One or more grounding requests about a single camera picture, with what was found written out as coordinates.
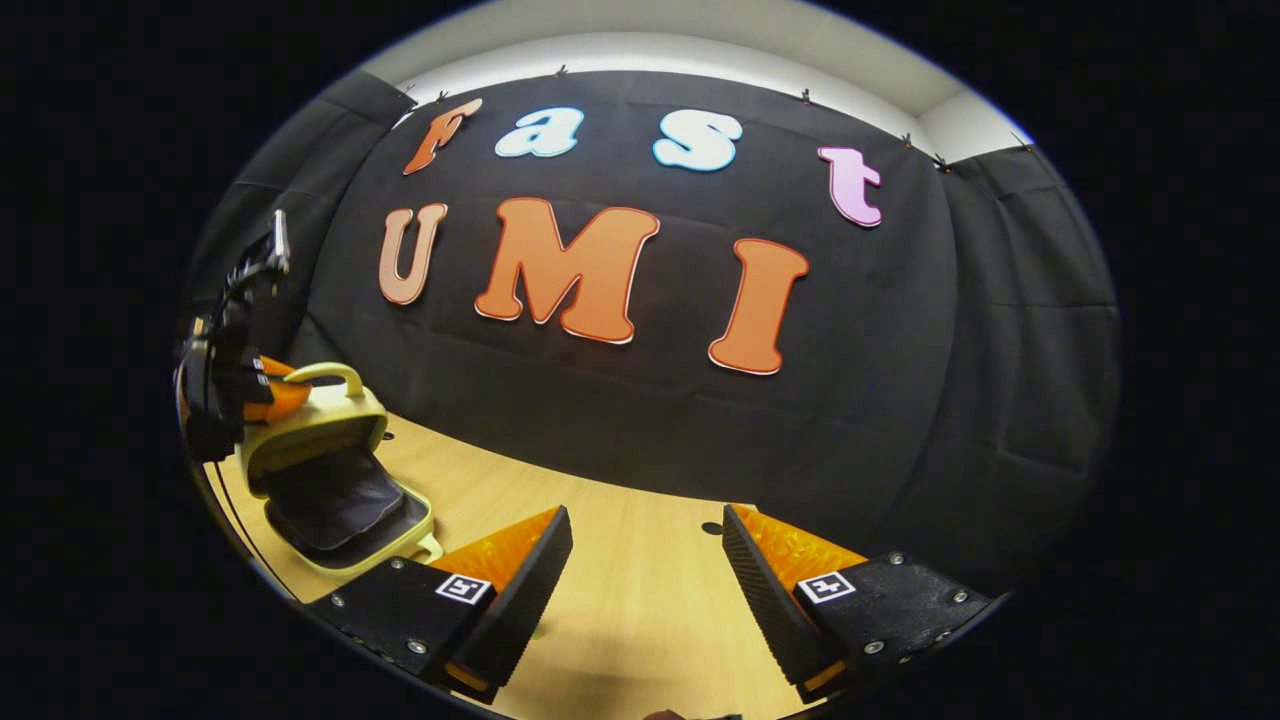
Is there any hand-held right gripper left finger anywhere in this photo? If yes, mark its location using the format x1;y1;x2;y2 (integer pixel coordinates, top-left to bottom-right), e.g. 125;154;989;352
305;505;575;704

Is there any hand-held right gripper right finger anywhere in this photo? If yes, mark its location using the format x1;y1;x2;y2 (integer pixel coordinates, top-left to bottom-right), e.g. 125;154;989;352
722;503;1003;704

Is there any yellow-green suitcase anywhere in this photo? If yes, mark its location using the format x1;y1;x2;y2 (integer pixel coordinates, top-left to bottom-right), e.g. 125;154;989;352
238;362;446;583

